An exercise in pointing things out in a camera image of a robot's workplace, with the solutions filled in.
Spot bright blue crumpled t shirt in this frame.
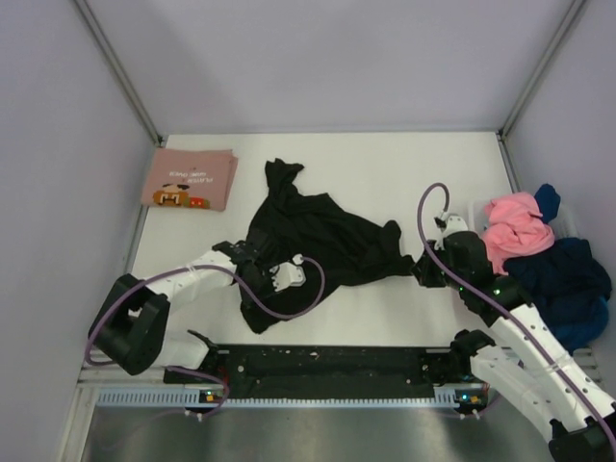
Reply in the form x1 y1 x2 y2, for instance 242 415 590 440
549 296 609 353

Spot folded pink t shirt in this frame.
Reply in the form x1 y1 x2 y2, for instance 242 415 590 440
141 148 239 212

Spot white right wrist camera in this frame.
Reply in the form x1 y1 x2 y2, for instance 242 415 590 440
434 211 469 238

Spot pink crumpled t shirt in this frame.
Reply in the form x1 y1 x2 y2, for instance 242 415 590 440
481 192 555 275

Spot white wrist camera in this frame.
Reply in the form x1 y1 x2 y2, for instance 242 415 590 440
269 254 306 293
434 211 469 238

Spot aluminium corner post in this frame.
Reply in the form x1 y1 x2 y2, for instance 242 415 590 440
498 0 590 142
70 0 164 146

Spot left aluminium corner post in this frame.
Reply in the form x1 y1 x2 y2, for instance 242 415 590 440
70 0 164 146

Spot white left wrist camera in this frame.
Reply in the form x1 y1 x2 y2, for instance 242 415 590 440
269 254 306 293

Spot white plastic laundry basket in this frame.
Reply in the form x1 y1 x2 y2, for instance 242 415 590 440
467 199 579 240

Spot light blue cable duct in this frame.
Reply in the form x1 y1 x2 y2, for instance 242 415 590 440
96 387 485 408

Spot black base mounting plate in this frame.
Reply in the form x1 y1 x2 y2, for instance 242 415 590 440
162 344 492 399

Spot right aluminium corner post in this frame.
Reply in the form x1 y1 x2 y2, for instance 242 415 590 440
498 0 590 142

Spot dark blue crumpled t shirt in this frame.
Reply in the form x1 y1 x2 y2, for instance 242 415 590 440
504 183 613 319

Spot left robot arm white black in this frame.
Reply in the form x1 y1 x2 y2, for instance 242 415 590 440
87 241 293 382

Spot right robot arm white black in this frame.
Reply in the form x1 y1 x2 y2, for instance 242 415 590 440
413 231 615 461

